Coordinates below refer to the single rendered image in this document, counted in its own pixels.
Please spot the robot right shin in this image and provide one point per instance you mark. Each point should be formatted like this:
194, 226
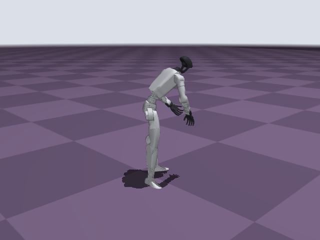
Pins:
151, 161

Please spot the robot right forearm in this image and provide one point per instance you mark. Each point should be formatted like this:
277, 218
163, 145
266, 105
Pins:
186, 107

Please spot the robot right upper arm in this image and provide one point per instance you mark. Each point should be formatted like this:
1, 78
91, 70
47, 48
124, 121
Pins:
180, 82

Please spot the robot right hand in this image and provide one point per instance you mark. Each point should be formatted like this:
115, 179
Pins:
190, 118

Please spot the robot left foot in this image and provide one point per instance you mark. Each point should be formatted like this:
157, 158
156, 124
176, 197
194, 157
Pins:
160, 168

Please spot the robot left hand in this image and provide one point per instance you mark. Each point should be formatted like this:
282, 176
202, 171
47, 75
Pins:
174, 108

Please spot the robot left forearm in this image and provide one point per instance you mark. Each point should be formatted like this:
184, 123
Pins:
165, 100

